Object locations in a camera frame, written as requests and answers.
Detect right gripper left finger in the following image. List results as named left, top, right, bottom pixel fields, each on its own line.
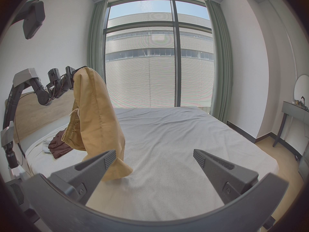
left=49, top=149, right=118, bottom=205

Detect tan shorts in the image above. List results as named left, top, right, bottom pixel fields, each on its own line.
left=61, top=67, right=133, bottom=182

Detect grey-green curtain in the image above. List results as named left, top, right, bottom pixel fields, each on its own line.
left=205, top=0, right=234, bottom=125
left=86, top=0, right=109, bottom=82

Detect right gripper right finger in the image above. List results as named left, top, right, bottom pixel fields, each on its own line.
left=193, top=149, right=259, bottom=206

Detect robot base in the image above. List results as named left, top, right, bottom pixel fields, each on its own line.
left=4, top=165, right=40, bottom=227

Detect window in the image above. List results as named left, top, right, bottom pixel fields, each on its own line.
left=105, top=0, right=214, bottom=109

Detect bed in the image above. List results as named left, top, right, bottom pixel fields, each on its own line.
left=5, top=90, right=277, bottom=221

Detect round mirror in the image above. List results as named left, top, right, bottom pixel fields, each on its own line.
left=294, top=74, right=309, bottom=104

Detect grey dressing table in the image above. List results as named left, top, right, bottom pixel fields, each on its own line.
left=273, top=100, right=309, bottom=155

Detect brown shorts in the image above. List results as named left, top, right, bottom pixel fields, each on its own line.
left=48, top=129, right=73, bottom=160

